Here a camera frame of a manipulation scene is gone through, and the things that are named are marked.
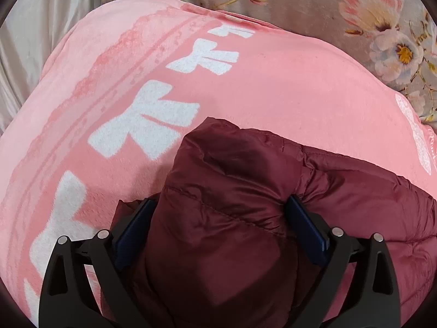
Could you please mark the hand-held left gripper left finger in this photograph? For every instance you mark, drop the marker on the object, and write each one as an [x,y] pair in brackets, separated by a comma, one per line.
[132,235]

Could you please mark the maroon puffer jacket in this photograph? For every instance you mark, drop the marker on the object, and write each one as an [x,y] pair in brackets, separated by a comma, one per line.
[239,229]

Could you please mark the grey floral bed cover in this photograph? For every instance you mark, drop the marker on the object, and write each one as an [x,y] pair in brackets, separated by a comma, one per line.
[307,3]

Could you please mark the pink printed fleece blanket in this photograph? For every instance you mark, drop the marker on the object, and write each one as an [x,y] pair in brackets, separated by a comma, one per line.
[273,92]

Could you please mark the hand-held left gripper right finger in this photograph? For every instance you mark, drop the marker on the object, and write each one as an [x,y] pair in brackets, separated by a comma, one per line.
[307,229]

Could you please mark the white satin curtain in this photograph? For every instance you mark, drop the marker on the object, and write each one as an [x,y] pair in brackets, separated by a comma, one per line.
[44,24]

